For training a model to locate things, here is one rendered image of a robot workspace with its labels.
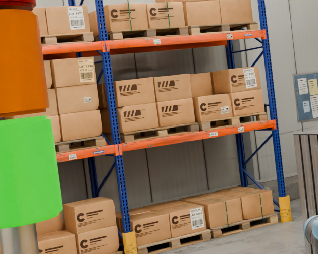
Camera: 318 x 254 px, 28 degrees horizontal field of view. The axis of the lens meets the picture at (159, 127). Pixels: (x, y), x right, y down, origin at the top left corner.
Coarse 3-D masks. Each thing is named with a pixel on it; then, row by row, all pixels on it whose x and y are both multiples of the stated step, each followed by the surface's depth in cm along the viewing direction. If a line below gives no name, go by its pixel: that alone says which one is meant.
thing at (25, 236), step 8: (32, 224) 33; (0, 232) 33; (8, 232) 33; (16, 232) 33; (24, 232) 33; (32, 232) 33; (0, 240) 33; (8, 240) 33; (16, 240) 33; (24, 240) 33; (32, 240) 33; (8, 248) 33; (16, 248) 33; (24, 248) 33; (32, 248) 33
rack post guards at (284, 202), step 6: (282, 198) 981; (288, 198) 985; (282, 204) 982; (288, 204) 985; (282, 210) 982; (288, 210) 985; (282, 216) 984; (288, 216) 985; (282, 222) 981; (126, 234) 855; (132, 234) 859; (126, 240) 855; (132, 240) 859; (126, 246) 856; (132, 246) 859; (126, 252) 857; (132, 252) 859
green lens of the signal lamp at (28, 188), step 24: (0, 120) 35; (24, 120) 32; (48, 120) 33; (0, 144) 31; (24, 144) 32; (48, 144) 33; (0, 168) 31; (24, 168) 31; (48, 168) 33; (0, 192) 31; (24, 192) 31; (48, 192) 32; (0, 216) 31; (24, 216) 31; (48, 216) 33
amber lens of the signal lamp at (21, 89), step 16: (0, 16) 31; (16, 16) 31; (32, 16) 32; (0, 32) 31; (16, 32) 31; (32, 32) 32; (0, 48) 31; (16, 48) 31; (32, 48) 32; (0, 64) 31; (16, 64) 31; (32, 64) 32; (0, 80) 31; (16, 80) 31; (32, 80) 32; (0, 96) 31; (16, 96) 31; (32, 96) 32; (0, 112) 31; (16, 112) 32; (32, 112) 32
